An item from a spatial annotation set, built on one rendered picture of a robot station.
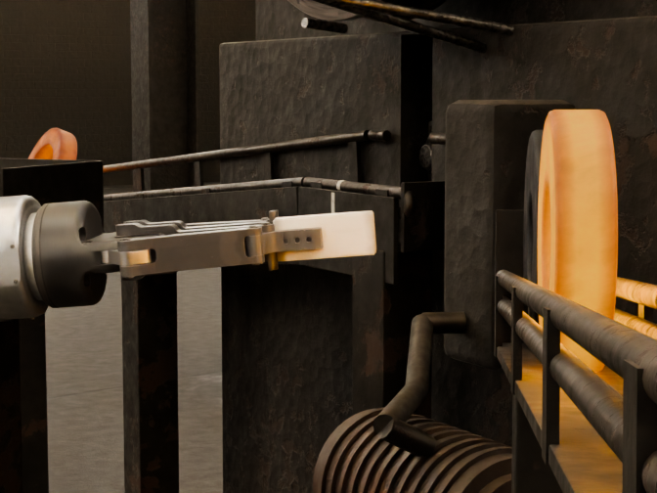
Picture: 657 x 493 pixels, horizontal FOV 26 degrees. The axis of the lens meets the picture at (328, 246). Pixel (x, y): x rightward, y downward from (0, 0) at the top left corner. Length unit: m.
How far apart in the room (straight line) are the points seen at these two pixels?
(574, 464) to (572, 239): 0.29
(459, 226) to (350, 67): 0.41
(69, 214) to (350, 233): 0.20
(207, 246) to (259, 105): 0.89
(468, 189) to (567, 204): 0.51
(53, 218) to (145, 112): 7.37
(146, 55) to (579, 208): 7.62
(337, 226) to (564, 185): 0.25
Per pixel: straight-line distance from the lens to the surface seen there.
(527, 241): 1.04
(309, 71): 1.73
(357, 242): 0.99
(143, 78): 8.39
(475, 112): 1.27
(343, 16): 1.47
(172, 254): 0.96
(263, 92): 1.83
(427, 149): 1.53
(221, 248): 0.97
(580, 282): 0.78
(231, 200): 1.69
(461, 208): 1.29
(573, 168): 0.78
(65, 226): 1.00
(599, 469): 0.50
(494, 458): 1.10
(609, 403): 0.39
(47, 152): 2.53
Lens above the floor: 0.81
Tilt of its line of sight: 6 degrees down
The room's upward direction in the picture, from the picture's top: straight up
